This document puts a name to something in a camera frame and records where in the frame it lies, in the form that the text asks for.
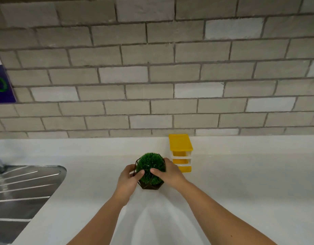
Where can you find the person's right hand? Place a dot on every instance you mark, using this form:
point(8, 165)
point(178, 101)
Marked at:
point(171, 174)

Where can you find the person's left forearm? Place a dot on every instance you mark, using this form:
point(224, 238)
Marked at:
point(95, 224)

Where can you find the white countertop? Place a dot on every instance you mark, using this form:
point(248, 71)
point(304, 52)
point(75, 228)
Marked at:
point(248, 188)

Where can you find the green plant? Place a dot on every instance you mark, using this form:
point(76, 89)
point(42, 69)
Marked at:
point(149, 163)

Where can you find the blue wall sign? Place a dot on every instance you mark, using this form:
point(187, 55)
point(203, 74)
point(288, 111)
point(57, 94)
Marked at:
point(1, 84)

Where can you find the grey metal object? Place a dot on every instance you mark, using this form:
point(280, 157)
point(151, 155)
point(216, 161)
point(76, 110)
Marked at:
point(21, 196)

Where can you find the yellow mini drawer organizer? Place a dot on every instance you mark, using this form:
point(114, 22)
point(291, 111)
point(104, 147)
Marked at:
point(180, 142)

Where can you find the person's right forearm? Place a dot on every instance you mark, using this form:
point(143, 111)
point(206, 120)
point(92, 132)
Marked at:
point(223, 216)

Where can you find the person's left hand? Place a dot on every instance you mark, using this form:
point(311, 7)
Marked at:
point(126, 183)

